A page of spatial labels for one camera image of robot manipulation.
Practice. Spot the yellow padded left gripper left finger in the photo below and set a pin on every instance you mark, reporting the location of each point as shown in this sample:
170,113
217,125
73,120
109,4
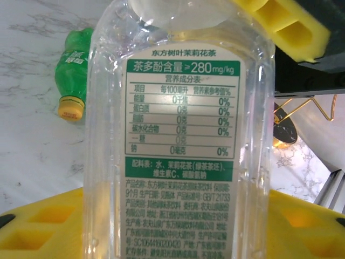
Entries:
40,232

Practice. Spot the clear tea bottle nutrition label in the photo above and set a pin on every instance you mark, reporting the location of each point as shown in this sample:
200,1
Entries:
178,121

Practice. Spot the small green bottle yellow cap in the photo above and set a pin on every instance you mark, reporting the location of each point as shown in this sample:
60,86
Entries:
74,73

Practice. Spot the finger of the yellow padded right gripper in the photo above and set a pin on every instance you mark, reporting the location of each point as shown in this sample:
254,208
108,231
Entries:
293,29

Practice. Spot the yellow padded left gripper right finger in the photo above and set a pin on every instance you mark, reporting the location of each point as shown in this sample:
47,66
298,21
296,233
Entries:
304,232

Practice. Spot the aluminium side rail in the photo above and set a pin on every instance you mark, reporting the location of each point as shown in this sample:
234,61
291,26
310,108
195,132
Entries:
332,189

